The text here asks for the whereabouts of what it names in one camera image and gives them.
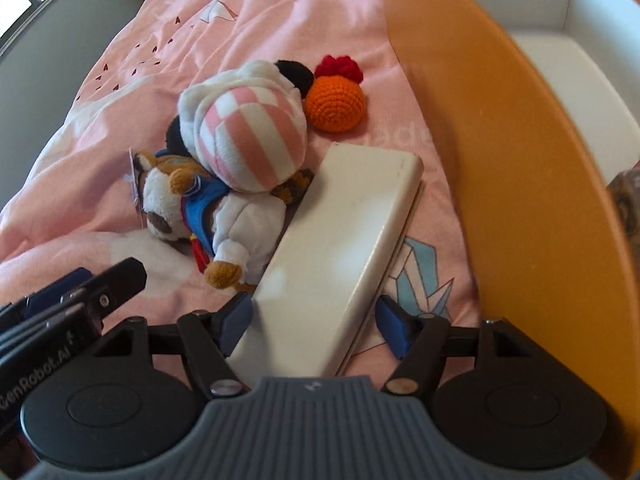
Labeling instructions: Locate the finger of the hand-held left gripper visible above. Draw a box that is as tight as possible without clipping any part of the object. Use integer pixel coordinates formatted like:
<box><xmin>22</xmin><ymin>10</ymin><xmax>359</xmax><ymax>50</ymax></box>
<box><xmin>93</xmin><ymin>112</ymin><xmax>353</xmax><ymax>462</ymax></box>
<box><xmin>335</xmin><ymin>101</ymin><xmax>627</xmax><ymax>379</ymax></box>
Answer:
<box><xmin>60</xmin><ymin>257</ymin><xmax>148</xmax><ymax>336</ymax></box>
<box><xmin>0</xmin><ymin>266</ymin><xmax>94</xmax><ymax>322</ymax></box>

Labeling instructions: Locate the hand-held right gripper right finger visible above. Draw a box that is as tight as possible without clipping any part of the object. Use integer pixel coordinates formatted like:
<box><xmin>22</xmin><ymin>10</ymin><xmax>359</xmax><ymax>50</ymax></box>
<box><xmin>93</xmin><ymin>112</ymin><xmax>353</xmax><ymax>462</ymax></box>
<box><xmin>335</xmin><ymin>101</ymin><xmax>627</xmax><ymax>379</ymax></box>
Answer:
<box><xmin>375</xmin><ymin>296</ymin><xmax>547</xmax><ymax>397</ymax></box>

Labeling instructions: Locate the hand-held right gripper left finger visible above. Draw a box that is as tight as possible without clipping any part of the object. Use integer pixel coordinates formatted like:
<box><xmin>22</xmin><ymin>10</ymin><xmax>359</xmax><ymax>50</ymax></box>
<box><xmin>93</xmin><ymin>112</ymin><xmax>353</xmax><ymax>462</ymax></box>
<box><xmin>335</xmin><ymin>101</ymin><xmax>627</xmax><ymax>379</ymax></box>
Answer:
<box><xmin>92</xmin><ymin>291</ymin><xmax>254</xmax><ymax>400</ymax></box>

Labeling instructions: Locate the white case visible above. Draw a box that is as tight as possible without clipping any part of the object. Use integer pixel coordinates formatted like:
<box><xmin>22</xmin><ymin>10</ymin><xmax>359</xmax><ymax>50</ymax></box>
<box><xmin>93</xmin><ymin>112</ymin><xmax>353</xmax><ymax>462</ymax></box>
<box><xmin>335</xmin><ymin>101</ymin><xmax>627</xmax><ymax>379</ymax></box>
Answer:
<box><xmin>225</xmin><ymin>142</ymin><xmax>426</xmax><ymax>378</ymax></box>

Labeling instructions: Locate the brown dog plush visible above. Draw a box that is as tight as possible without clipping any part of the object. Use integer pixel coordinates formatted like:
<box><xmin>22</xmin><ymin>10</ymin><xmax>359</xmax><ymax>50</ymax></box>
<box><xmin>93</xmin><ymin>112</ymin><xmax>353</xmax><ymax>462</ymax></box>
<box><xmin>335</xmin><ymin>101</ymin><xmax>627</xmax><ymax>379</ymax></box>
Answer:
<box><xmin>131</xmin><ymin>147</ymin><xmax>317</xmax><ymax>291</ymax></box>

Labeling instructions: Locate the pink striped panda plush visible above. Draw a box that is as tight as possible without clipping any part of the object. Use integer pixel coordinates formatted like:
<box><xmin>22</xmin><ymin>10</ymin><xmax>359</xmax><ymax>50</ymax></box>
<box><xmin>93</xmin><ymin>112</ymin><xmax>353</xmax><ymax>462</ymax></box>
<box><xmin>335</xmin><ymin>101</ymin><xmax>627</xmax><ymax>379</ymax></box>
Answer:
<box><xmin>165</xmin><ymin>59</ymin><xmax>317</xmax><ymax>196</ymax></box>

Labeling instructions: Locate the orange crochet ball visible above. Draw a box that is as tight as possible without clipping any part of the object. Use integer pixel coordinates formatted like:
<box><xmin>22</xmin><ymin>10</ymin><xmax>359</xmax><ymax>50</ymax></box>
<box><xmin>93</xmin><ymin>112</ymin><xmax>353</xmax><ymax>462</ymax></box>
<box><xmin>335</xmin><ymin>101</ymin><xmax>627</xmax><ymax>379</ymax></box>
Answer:
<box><xmin>304</xmin><ymin>54</ymin><xmax>367</xmax><ymax>134</ymax></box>

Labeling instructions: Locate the pink printed blanket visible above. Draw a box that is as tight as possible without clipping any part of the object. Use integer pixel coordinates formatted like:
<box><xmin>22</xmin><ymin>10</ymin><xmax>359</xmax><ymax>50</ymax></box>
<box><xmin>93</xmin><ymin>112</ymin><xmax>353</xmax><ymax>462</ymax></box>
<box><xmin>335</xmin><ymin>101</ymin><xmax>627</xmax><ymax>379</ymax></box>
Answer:
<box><xmin>0</xmin><ymin>0</ymin><xmax>483</xmax><ymax>356</ymax></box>

